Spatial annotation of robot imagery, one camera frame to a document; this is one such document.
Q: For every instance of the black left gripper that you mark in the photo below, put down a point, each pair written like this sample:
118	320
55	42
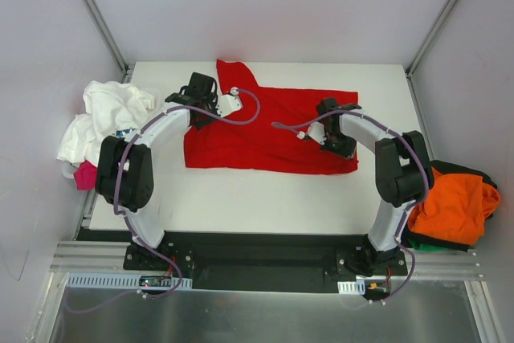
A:
201	119

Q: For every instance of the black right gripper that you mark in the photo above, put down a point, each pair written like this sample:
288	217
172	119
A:
337	146

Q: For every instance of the red t-shirt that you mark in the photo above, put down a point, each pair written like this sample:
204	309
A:
252	142

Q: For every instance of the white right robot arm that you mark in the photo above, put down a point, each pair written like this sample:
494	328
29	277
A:
402	167

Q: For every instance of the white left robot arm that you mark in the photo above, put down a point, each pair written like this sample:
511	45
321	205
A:
124	175

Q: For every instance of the white daisy print t-shirt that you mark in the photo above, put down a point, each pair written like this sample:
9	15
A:
108	114

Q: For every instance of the black t-shirt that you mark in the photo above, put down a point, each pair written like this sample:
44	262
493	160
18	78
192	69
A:
462	166

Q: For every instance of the pink t-shirt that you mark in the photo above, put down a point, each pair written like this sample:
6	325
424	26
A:
85	176

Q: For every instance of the green t-shirt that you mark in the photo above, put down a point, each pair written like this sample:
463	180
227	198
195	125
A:
425	246

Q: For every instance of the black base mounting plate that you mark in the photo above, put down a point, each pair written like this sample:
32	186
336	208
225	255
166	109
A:
303	280

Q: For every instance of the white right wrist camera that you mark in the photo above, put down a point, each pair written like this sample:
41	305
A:
316	132

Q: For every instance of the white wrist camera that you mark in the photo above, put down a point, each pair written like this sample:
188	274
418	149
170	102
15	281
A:
229	103
316	132

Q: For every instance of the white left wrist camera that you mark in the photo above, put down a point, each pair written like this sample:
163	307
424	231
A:
229	103

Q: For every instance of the small white cable duct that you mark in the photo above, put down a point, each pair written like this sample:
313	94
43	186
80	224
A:
356	287

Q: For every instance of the left aluminium frame post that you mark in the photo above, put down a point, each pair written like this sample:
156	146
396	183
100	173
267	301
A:
108	38

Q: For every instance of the aluminium frame post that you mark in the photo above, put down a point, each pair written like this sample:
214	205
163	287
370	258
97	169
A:
436	28
108	38

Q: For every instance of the white slotted cable duct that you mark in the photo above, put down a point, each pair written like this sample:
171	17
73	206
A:
127	281

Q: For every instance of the aluminium front rail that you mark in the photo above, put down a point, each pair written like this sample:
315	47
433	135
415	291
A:
84	256

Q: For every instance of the right aluminium frame post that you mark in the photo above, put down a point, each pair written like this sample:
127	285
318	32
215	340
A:
436	28

